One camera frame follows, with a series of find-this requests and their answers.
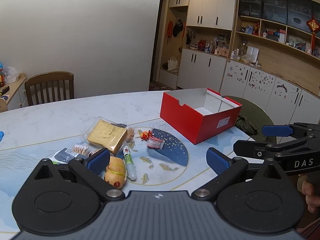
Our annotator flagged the white floor cabinet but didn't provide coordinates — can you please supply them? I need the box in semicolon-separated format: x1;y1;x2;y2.
177;48;228;94

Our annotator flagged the orange candy wrapper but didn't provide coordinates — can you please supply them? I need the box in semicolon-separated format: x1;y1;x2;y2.
137;129;154;141

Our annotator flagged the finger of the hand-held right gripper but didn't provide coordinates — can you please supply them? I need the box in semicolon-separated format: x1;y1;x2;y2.
233;135;320;161
262;122;320;138

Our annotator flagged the white wall cabinet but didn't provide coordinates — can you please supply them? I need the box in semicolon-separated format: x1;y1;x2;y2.
168;0;237;30

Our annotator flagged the low white bench cabinet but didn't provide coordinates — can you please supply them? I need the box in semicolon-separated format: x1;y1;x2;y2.
159;68;179;88

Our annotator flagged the red cardboard box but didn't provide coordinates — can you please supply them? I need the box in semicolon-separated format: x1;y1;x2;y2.
159;88;243;145

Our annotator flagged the clear plastic bag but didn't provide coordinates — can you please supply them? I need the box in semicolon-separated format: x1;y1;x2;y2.
4;66;20;84

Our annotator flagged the white tote bag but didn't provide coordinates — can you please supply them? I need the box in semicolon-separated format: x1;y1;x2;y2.
167;56;179;71

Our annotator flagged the bagged bread slice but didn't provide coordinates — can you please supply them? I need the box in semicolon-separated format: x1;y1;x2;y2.
84;117;135;155

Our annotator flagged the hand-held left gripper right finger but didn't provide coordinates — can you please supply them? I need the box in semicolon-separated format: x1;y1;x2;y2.
191;147;288;202

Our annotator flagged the wooden shelf unit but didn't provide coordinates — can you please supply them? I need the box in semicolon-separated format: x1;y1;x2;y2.
229;0;320;93

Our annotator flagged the person's right hand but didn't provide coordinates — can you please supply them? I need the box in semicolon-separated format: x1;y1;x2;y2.
297;174;320;214

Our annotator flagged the black hanging cap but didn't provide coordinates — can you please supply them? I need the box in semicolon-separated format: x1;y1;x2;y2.
172;19;185;37

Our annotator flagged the small pink tube packet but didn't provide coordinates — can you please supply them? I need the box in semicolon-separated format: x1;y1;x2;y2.
147;136;165;150

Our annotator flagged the white green tube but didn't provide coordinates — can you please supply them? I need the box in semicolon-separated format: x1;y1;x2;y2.
122;146;137;180

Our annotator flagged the cotton swab packet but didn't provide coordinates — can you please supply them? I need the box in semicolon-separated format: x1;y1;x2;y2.
72;144;90;155

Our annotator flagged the olive green padded chair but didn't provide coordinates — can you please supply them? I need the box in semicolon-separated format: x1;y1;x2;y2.
221;95;277;143

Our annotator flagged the yellow red-spotted squishy toy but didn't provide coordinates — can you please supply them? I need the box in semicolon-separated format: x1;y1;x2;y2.
104;156;127;188

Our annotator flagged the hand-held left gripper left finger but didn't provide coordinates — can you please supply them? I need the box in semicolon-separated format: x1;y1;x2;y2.
32;149;125;202

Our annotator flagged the brown wooden chair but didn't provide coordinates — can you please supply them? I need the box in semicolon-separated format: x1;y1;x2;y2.
24;71;75;107

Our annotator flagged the orange hanging garment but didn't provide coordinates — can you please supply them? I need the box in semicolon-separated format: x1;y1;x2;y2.
164;20;173;45

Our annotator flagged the dark blue white packet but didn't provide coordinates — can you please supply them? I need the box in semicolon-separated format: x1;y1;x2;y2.
51;148;88;165

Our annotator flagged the wooden side cabinet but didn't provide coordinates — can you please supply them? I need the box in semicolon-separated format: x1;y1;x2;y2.
0;73;27;112

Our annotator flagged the red knot ornament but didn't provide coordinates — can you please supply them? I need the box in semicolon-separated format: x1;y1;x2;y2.
307;16;320;50

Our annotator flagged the stickered white cabinet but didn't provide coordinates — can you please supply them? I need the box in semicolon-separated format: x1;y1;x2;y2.
219;59;320;130

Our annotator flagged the fish print table mat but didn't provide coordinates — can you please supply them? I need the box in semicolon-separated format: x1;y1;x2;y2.
0;119;253;233

